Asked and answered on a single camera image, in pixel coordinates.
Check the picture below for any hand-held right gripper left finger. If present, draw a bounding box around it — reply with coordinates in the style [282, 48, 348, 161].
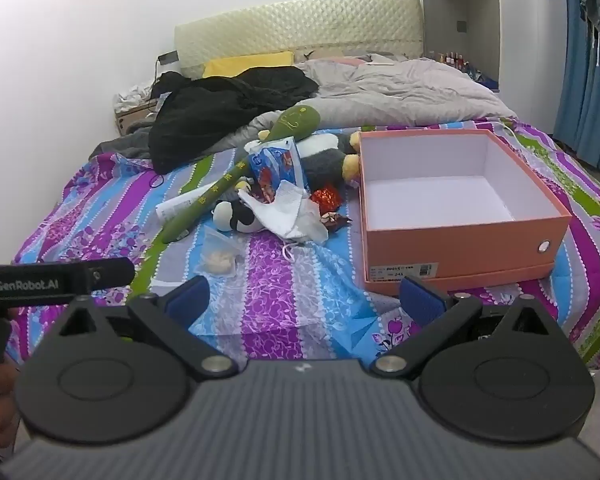
[59, 276, 237, 383]

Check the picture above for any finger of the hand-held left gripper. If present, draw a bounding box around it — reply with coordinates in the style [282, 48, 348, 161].
[87, 257, 136, 292]

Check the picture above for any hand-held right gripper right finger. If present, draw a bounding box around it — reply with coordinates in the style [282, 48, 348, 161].
[371, 276, 554, 381]

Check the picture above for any small clear plastic bag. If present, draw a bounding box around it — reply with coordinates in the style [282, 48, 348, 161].
[197, 225, 246, 279]

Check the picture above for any black and white cow plush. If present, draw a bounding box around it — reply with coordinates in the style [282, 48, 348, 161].
[212, 199, 261, 233]

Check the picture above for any white face mask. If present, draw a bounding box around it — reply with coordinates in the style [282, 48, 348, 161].
[240, 180, 331, 261]

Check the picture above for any blue snack packet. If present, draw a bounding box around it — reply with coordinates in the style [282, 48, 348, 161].
[245, 137, 309, 206]

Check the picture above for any white tube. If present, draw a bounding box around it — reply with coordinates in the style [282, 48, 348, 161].
[156, 191, 204, 222]

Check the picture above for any floral striped bedsheet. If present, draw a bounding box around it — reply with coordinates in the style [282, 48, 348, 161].
[10, 116, 600, 372]

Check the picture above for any green plush spoon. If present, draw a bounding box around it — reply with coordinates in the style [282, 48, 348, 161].
[160, 104, 322, 245]

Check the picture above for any brown cardboard box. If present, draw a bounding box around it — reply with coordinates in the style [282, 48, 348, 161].
[115, 100, 161, 136]

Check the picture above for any grey penguin plush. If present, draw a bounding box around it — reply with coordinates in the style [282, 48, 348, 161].
[257, 127, 362, 191]

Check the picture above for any white crumpled cloth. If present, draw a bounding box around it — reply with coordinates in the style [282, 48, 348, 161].
[114, 82, 156, 111]

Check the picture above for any black jacket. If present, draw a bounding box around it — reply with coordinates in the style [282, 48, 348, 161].
[149, 66, 321, 175]

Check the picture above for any grey duvet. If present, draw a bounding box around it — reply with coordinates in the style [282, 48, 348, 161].
[90, 54, 518, 161]

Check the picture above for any yellow pillow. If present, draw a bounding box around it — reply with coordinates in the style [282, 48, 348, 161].
[202, 51, 295, 79]

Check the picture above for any row of small bottles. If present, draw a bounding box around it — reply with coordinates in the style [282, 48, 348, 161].
[430, 50, 481, 74]

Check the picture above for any blue curtain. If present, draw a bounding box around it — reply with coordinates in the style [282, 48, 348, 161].
[552, 0, 600, 173]

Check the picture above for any grey wardrobe cabinet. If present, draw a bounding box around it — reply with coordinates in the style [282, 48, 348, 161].
[419, 0, 571, 94]

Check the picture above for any cream quilted headboard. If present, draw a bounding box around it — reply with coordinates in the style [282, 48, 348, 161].
[174, 0, 425, 79]

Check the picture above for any black charger with cable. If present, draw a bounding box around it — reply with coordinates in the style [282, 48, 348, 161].
[152, 51, 181, 86]

